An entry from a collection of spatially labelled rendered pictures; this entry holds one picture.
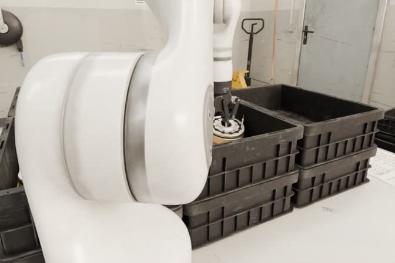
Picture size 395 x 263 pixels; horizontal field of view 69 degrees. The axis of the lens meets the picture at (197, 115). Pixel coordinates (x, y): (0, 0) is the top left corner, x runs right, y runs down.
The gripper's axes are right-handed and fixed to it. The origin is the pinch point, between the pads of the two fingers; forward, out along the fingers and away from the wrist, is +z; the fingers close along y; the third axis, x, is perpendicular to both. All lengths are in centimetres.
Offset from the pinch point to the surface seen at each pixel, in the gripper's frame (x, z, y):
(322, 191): -20.6, 13.2, 19.7
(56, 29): 325, -14, -25
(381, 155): -10, 18, 62
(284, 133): -20.9, -5.9, 4.1
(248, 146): -21.0, -4.9, -5.0
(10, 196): -21, -6, -45
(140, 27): 329, -13, 77
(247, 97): 17.7, -1.9, 23.1
